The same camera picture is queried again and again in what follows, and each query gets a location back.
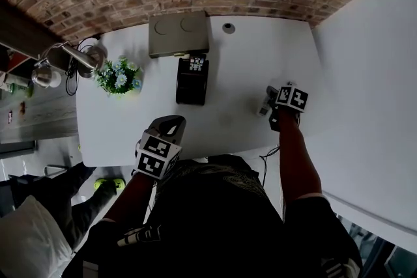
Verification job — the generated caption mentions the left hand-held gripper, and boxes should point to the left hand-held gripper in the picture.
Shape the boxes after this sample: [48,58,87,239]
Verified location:
[134,115,188,180]

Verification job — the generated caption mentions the dark brown organizer box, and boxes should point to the dark brown organizer box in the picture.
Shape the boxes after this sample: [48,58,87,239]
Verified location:
[175,55,209,105]

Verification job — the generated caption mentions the black lamp cable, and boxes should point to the black lamp cable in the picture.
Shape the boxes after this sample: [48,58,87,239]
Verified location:
[65,37,99,97]

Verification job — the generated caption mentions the person's left forearm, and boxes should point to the person's left forearm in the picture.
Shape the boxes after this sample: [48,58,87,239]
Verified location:
[104,171,156,224]

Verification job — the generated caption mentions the potted plant with blue flowers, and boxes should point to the potted plant with blue flowers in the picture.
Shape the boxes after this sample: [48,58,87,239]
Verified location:
[94,55,144,98]

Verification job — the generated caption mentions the grey flat box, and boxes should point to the grey flat box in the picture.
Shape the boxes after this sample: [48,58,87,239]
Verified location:
[149,10,210,59]

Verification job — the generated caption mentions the person's patterned shorts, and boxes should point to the person's patterned shorts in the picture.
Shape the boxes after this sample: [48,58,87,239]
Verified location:
[152,154,270,206]

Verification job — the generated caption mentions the person's black shirt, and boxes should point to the person's black shirt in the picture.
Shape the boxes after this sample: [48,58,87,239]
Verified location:
[61,191,364,278]

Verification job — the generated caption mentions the person's right forearm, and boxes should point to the person's right forearm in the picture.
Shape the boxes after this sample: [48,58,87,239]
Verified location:
[278,107,323,201]

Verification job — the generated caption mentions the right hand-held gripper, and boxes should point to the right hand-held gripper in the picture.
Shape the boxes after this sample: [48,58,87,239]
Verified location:
[266,83,309,132]

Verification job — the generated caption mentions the grey wooden desk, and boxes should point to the grey wooden desk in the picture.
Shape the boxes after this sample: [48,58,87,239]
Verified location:
[0,74,79,145]

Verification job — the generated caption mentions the silver desk lamp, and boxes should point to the silver desk lamp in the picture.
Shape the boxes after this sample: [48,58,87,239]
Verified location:
[31,40,108,89]

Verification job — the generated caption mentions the grey shelf hutch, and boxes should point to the grey shelf hutch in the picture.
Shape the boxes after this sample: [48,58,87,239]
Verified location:
[0,0,66,76]

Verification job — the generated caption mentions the thin black cable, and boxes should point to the thin black cable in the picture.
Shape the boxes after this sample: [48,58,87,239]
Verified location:
[259,146,281,187]

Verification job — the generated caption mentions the black remote control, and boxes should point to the black remote control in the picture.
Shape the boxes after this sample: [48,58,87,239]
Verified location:
[188,54,207,72]

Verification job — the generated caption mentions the white desk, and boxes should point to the white desk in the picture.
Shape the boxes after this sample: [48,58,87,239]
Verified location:
[75,15,323,169]

